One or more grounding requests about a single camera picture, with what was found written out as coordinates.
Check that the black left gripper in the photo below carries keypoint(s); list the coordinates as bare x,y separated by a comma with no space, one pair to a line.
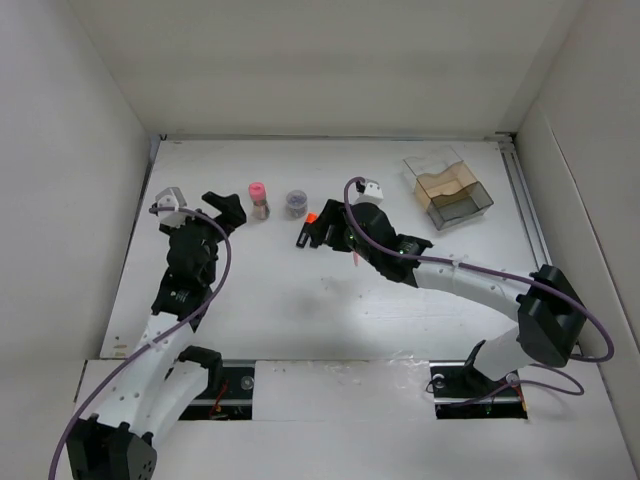
233,216

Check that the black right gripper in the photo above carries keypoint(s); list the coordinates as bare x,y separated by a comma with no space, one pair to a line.
334,213

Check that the pink capped glue stick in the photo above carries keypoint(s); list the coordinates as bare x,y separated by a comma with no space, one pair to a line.
258,196

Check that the clear jar of clips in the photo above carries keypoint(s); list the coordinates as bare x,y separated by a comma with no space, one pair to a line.
296,204

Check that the orange capped highlighter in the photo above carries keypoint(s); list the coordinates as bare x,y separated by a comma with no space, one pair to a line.
310,218

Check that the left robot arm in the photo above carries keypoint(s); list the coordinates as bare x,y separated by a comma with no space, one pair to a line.
115,432

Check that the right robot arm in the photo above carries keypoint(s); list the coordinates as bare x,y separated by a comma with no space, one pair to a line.
410,265

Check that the clear tiered organizer container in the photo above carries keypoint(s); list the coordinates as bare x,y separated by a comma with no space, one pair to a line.
445,187

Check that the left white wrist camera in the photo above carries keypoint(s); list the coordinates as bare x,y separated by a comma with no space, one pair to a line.
167,205

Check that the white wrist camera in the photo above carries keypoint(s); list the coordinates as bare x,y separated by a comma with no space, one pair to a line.
369,191
167,205

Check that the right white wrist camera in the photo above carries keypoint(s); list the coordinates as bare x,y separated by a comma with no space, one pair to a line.
369,191

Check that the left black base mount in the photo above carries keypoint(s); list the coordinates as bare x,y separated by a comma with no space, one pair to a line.
232,401

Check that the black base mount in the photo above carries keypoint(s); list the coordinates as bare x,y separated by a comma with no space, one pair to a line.
232,401
462,395

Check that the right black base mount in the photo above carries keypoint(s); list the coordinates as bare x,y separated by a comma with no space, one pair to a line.
462,395

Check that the aluminium rail right side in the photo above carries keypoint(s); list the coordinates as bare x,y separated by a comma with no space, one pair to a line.
525,200

